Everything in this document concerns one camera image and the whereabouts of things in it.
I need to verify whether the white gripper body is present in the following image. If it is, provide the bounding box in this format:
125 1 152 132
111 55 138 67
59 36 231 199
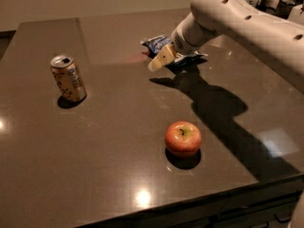
171 13 219 55

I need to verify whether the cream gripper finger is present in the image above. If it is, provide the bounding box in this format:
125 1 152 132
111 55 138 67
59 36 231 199
148 45 176 72

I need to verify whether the blue chip bag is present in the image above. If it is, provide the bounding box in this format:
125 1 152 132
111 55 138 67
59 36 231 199
141 34 209 68

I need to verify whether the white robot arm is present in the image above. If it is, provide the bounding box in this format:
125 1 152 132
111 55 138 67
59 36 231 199
148 0 304 92

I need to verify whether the orange soda can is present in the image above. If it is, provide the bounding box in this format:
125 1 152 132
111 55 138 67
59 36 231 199
50 54 86 103

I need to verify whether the red apple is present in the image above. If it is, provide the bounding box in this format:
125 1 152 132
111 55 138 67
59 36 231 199
164 122 202 158

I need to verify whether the black drawer handle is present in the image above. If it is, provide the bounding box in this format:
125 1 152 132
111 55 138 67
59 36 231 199
275 214 292 224

